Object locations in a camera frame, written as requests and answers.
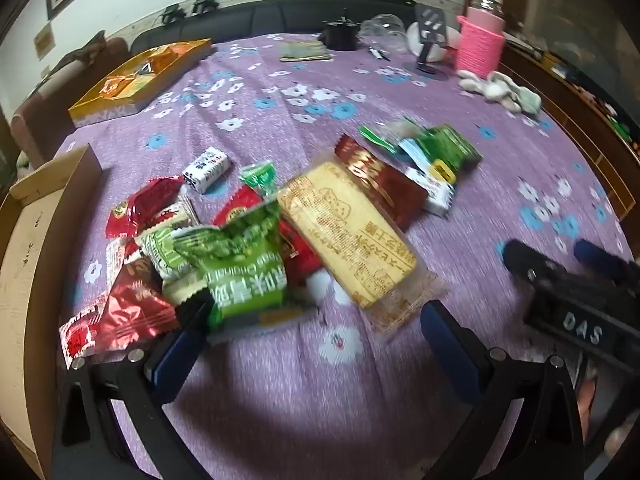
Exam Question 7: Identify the small white blue box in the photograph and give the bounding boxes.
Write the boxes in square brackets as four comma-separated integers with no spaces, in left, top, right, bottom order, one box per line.
[181,147,234,194]

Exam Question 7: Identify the black pot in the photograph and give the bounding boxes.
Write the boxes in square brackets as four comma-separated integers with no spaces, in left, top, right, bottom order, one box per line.
[320,9,361,52]

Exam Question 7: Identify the green strip wrapper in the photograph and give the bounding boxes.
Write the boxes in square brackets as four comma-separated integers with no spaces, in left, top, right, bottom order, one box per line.
[358,126,402,154]

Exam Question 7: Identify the black leather sofa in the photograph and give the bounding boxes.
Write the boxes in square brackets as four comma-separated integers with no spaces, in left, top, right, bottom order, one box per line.
[130,0,466,56]

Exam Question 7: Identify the wooden cabinet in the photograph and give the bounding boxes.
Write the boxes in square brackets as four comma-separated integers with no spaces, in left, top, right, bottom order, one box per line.
[470,0,640,223]

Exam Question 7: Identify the black phone stand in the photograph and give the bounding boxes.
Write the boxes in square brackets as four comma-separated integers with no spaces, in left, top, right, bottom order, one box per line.
[414,4,451,79]

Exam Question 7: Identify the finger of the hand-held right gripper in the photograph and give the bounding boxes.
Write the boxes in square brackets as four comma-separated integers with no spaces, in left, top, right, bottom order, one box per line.
[574,240,640,286]
[502,240,553,286]

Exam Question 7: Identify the pink bottle with knitted sleeve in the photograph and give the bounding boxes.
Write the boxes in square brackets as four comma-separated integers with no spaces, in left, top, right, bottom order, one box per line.
[455,0,506,78]

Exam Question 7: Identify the purple floral tablecloth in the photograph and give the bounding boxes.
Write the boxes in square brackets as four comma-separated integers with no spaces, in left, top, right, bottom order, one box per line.
[50,32,636,480]

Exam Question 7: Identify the clear plastic container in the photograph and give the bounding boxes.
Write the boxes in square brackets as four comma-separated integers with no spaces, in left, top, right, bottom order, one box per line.
[359,12,412,53]

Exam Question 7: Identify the blue white snack packet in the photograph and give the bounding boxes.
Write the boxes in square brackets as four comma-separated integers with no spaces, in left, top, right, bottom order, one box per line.
[397,139,432,173]

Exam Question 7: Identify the brown armchair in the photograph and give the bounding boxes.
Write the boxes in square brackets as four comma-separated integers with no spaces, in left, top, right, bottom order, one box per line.
[10,30,131,171]

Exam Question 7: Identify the white red snack packet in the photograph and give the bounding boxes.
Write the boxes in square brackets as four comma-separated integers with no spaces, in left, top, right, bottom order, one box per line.
[149,194,199,232]

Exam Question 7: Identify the shallow cardboard box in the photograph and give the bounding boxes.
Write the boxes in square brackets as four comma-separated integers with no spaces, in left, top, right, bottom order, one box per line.
[0,144,103,441]

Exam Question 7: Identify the flat green packet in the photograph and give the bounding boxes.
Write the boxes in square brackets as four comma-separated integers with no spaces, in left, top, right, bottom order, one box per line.
[279,41,332,63]

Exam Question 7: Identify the yellow cracker packet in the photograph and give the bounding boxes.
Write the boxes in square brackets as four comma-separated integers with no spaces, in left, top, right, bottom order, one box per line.
[276,160,418,311]

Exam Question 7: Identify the yellow box of sweets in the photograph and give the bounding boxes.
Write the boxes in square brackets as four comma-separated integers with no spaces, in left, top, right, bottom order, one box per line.
[68,38,212,128]

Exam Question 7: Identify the small wall plaque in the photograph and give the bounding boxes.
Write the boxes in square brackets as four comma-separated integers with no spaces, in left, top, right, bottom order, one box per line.
[34,24,56,59]

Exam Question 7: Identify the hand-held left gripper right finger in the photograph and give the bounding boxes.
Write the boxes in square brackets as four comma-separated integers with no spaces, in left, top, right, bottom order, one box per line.
[420,300,586,480]

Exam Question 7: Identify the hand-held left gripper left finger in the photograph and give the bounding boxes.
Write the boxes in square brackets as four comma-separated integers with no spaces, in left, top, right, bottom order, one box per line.
[52,290,216,480]

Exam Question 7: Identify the large green snack packet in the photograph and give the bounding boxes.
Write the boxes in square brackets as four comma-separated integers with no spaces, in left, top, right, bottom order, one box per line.
[172,200,321,333]

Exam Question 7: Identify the green candy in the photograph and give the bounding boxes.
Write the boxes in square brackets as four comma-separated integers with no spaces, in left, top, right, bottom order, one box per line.
[240,161,279,200]

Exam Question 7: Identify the brown cloth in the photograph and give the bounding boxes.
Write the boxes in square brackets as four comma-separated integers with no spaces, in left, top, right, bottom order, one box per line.
[74,30,109,62]

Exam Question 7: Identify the dark green snack packet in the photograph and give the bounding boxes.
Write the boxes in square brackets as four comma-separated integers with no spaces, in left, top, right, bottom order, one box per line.
[414,125,484,173]

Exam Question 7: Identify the dark red snack packet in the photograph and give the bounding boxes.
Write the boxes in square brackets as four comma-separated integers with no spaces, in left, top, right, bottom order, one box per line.
[334,135,429,232]

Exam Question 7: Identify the shiny red foil packet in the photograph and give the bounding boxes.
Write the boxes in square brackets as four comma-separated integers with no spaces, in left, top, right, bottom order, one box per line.
[94,260,181,353]
[122,254,162,283]

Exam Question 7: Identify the red white sachet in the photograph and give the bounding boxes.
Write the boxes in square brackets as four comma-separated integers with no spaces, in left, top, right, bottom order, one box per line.
[58,305,107,372]
[104,236,132,283]

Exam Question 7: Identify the green white snack packet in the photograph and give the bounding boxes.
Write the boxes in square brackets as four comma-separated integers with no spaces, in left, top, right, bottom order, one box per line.
[139,225,201,281]

